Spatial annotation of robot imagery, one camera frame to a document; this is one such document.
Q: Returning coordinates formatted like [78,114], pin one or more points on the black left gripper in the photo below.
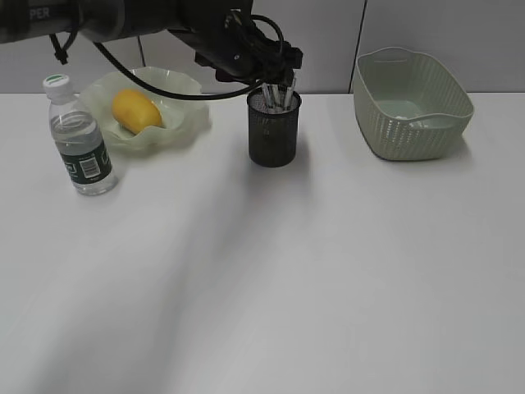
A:
[239,45]

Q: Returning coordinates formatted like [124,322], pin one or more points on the cream green retractable pen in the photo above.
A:
[276,97]

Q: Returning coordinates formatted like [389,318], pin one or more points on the blue clear retractable pen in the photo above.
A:
[267,96]

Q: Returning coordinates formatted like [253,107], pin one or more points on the grey white retractable pen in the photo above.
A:
[289,94]

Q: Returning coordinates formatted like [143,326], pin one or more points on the yellow mango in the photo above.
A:
[135,111]

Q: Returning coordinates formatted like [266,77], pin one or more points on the clear water bottle green label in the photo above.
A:
[78,139]

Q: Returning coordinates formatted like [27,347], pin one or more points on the white waste paper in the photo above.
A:
[423,123]

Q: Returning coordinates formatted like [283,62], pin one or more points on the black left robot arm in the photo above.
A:
[97,21]

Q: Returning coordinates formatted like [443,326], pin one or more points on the black mesh pen holder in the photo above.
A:
[272,135]

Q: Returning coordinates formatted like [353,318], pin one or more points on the pale green wavy glass plate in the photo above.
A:
[182,121]

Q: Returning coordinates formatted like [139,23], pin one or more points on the pale green plastic basket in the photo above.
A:
[395,81]

